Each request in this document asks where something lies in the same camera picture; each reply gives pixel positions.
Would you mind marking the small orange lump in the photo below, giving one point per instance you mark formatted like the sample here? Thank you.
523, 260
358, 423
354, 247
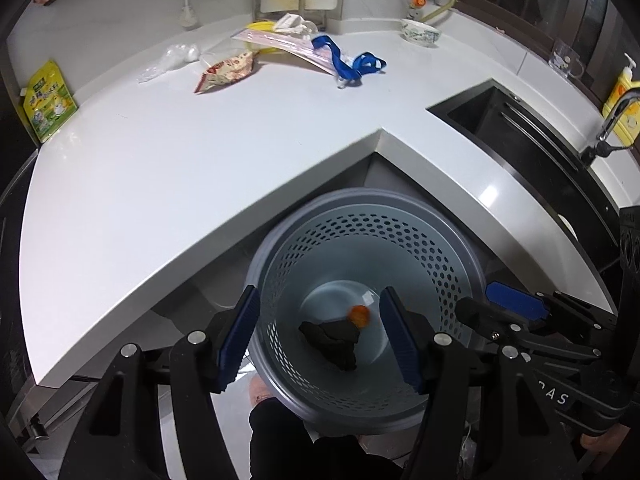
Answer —
359, 315

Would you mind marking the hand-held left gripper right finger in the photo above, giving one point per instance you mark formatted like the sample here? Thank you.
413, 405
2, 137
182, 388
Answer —
400, 342

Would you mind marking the dark steel sink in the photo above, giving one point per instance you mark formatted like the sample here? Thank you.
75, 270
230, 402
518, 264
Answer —
520, 160

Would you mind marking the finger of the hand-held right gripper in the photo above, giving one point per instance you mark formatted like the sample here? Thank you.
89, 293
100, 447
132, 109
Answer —
515, 301
480, 316

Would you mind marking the yellow dish soap bottle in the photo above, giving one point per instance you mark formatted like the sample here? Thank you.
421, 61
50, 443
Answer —
622, 95

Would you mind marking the metal faucet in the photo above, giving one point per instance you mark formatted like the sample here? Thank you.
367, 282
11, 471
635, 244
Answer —
612, 120

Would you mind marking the pink white packet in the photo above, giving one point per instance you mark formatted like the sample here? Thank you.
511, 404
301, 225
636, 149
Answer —
285, 44

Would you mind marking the grey perforated waste bin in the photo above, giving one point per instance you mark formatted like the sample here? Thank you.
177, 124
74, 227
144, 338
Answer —
442, 280

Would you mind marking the red tan snack packet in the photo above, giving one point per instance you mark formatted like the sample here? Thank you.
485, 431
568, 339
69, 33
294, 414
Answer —
225, 71

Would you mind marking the yellow green refill pouch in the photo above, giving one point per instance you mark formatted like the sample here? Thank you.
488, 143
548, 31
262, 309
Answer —
49, 102

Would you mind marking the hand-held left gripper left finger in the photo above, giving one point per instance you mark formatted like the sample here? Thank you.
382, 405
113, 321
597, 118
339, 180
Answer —
239, 342

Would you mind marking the clear glass cup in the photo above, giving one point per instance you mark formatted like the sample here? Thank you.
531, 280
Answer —
565, 60

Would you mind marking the white patterned bowl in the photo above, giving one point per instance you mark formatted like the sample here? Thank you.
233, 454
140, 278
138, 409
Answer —
421, 34

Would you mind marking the clear plastic bag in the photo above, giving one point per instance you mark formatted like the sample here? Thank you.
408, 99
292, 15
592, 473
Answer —
172, 57

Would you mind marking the dark window frame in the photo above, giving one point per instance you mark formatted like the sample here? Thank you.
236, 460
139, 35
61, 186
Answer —
575, 5

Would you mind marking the person's dark clothing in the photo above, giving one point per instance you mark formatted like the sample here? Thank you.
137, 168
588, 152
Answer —
300, 452

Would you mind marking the black crumpled scrap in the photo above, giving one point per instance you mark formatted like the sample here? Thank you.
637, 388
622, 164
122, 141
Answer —
334, 344

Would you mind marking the person's right hand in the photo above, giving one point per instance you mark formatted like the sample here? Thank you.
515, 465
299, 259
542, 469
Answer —
592, 445

